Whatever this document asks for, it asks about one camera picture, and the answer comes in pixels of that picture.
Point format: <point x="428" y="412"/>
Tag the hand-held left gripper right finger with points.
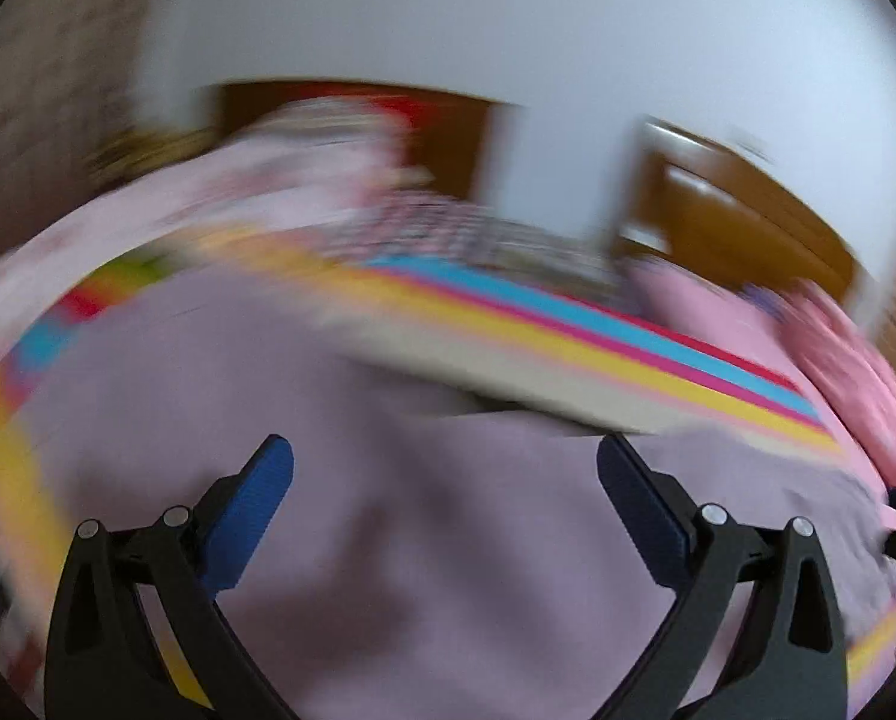
<point x="643" y="506"/>

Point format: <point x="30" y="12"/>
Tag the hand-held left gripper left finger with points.
<point x="249" y="506"/>

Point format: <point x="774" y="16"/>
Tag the lilac pants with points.
<point x="433" y="540"/>

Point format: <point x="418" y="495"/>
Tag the pink quilt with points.
<point x="853" y="375"/>

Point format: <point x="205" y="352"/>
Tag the colourful striped bed sheet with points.
<point x="568" y="337"/>

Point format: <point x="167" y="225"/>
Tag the brown wooden headboard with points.
<point x="718" y="217"/>

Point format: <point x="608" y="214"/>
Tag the plaid patterned pillow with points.
<point x="455" y="232"/>

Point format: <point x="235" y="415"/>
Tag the pale pink printed blanket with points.
<point x="268" y="172"/>

